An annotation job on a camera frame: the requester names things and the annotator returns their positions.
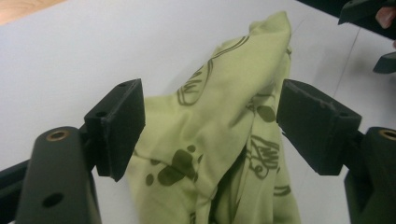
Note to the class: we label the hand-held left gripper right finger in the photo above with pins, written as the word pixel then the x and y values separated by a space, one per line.
pixel 317 130

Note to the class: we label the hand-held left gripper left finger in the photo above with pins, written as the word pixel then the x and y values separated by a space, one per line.
pixel 120 130

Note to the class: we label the green printed baby romper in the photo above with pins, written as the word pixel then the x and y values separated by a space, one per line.
pixel 218 109

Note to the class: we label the white board table cover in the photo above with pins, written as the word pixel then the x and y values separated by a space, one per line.
pixel 77 46

